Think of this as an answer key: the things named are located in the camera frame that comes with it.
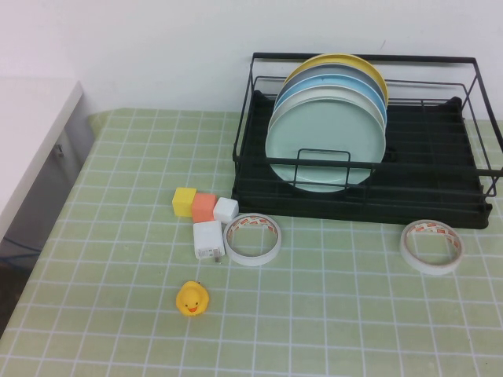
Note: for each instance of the yellow plate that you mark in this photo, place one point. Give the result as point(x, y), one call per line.
point(338, 57)

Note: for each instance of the mint green plate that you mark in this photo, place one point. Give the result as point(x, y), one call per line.
point(326, 133)

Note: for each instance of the small metal bracket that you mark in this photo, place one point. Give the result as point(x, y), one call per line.
point(59, 150)

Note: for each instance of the white cube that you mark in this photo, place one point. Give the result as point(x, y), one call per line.
point(226, 210)

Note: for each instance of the light blue plate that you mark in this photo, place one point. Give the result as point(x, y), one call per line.
point(326, 80)

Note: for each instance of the green checked tablecloth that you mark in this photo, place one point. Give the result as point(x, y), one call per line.
point(118, 275)

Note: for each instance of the white side table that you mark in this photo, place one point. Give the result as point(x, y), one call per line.
point(31, 137)

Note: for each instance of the yellow rubber duck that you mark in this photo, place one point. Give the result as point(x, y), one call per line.
point(190, 298)

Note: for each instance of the yellow cube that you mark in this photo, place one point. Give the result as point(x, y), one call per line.
point(184, 202)

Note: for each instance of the white power adapter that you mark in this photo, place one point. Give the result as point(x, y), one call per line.
point(208, 239)

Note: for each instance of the white tape roll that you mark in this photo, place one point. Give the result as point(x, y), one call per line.
point(251, 261)
point(432, 269)

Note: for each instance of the white plate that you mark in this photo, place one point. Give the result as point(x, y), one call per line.
point(326, 93)

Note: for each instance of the grey plate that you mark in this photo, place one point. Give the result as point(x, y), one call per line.
point(310, 72)

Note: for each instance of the orange cube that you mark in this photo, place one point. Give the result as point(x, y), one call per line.
point(203, 208)

